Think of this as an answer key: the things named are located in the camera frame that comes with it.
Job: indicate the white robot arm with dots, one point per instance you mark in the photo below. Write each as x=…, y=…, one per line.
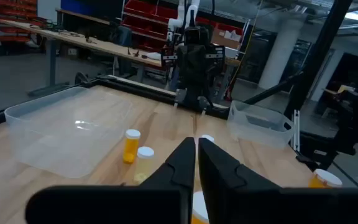
x=185, y=15

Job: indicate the large orange pill bottle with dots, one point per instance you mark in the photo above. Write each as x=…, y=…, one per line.
x=200, y=207
x=326, y=178

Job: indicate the small pale yellow pill bottle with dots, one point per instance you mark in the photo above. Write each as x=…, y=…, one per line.
x=144, y=165

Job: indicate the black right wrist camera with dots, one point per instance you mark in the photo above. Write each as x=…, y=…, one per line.
x=196, y=35

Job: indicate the white metal bracket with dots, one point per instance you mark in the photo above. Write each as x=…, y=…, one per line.
x=296, y=130

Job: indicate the black rig post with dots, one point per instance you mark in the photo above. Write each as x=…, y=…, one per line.
x=319, y=62

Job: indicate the white round pillar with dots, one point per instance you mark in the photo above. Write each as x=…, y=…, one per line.
x=280, y=56

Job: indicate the red storage bin rack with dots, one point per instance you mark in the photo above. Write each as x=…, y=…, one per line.
x=17, y=18
x=148, y=25

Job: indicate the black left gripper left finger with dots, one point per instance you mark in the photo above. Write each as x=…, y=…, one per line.
x=154, y=202

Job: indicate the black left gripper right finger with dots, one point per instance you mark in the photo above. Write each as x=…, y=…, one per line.
x=244, y=202

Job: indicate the black rig strut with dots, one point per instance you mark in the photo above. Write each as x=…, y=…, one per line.
x=272, y=90

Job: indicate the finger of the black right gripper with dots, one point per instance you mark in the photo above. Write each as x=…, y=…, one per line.
x=186, y=65
x=204, y=65

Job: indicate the brown cardboard box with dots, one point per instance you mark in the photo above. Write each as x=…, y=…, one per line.
x=225, y=39

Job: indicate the small orange pill bottle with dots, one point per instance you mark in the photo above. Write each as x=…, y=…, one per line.
x=131, y=149

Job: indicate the long wooden workbench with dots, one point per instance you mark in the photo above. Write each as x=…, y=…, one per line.
x=104, y=46

